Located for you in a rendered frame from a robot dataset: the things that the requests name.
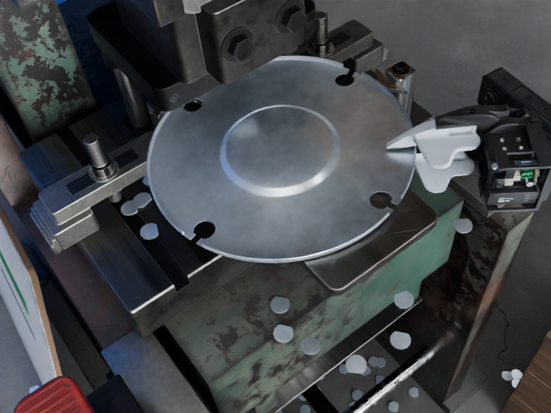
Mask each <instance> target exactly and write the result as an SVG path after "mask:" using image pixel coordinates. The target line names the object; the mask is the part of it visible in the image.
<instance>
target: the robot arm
mask: <svg viewBox="0 0 551 413"><path fill-rule="evenodd" d="M477 102H478V104H479V105H474V106H469V107H463V108H460V109H457V110H455V111H451V112H448V113H445V114H442V115H439V116H436V117H435V118H434V119H433V120H429V121H427V122H424V123H422V124H420V125H417V126H416V127H414V128H412V129H410V130H408V131H406V132H405V133H403V134H400V135H399V136H398V137H396V138H393V139H391V140H390V141H388V142H387V144H386V147H387V150H390V149H401V148H409V147H412V146H417V158H416V165H415V169H416V171H417V173H418V175H419V177H420V179H421V182H422V183H423V185H424V187H425V188H426V189H427V190H428V191H430V192H432V193H442V192H443V191H444V190H445V189H446V188H447V186H448V184H449V181H450V179H451V178H452V177H454V176H462V175H469V174H478V173H480V177H479V180H478V187H479V191H480V198H482V197H483V198H484V199H485V206H486V210H487V213H493V212H513V211H538V210H539V208H540V205H541V202H542V201H546V200H547V198H548V195H549V192H550V190H551V104H550V103H548V102H547V101H545V100H544V99H543V98H542V97H541V96H539V95H538V94H537V93H535V92H534V91H533V90H531V89H530V88H528V87H527V86H526V85H524V84H523V83H522V82H521V81H520V80H519V79H517V78H516V77H514V76H513V75H511V74H510V73H509V72H507V71H506V70H505V69H504V68H503V67H499V68H497V69H495V70H492V71H491V72H490V73H488V74H486V75H483V76H482V80H481V84H480V91H479V94H478V98H477ZM538 190H539V191H540V195H539V197H538V199H536V198H537V195H538ZM520 203H522V205H523V207H504V208H498V205H501V204H520Z"/></svg>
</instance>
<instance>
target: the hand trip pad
mask: <svg viewBox="0 0 551 413"><path fill-rule="evenodd" d="M14 413H95V412H94V411H93V408H92V407H91V406H90V404H89V402H88V400H87V399H86V397H85V395H84V394H83V392H82V390H81V389H80V386H79V385H78V384H77V383H76V382H75V381H74V380H73V379H72V378H71V377H68V376H65V375H64V376H57V377H56V378H54V379H51V380H50V381H48V382H47V383H45V384H44V385H42V386H41V387H39V388H37V389H36V390H34V391H33V392H32V393H30V394H29V395H27V396H26V397H24V398H23V399H21V400H20V401H19V402H18V403H17V405H16V407H15V409H14Z"/></svg>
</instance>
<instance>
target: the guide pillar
mask: <svg viewBox="0 0 551 413"><path fill-rule="evenodd" d="M113 71H114V74H115V77H116V80H117V83H118V85H119V88H120V91H121V95H122V97H123V100H124V103H125V107H126V110H127V111H128V114H129V117H130V121H131V124H132V125H133V126H134V127H138V128H139V127H143V126H145V125H146V124H147V123H148V114H147V112H146V109H145V105H144V103H143V99H142V96H141V92H140V90H139V89H138V88H137V87H136V86H135V85H134V84H133V83H132V82H131V81H130V80H129V79H128V78H127V77H126V76H125V75H124V73H123V72H122V71H121V70H120V69H113Z"/></svg>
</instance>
